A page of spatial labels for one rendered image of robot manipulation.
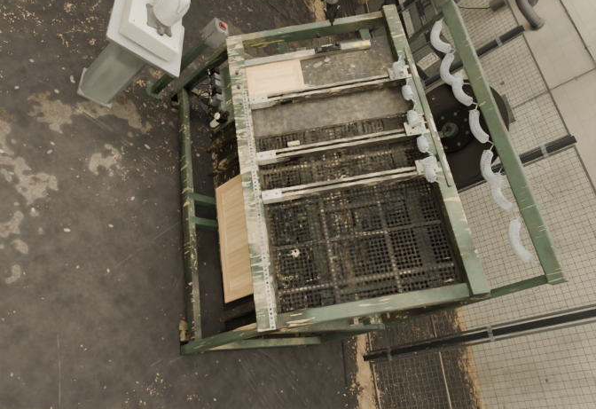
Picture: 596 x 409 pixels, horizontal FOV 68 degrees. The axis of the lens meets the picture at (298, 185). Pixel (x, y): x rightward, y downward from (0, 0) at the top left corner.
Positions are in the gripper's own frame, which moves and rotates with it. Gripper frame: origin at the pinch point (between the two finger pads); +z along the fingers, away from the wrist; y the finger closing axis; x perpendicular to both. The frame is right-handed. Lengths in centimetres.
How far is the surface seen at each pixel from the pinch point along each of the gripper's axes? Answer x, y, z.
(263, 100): 54, 59, 8
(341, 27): -6.2, -8.6, 14.7
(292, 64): 21.8, 33.9, 13.4
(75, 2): -64, 195, 0
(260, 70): 23, 58, 13
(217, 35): -1, 84, -4
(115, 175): 82, 172, 27
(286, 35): -6.4, 34.6, 13.6
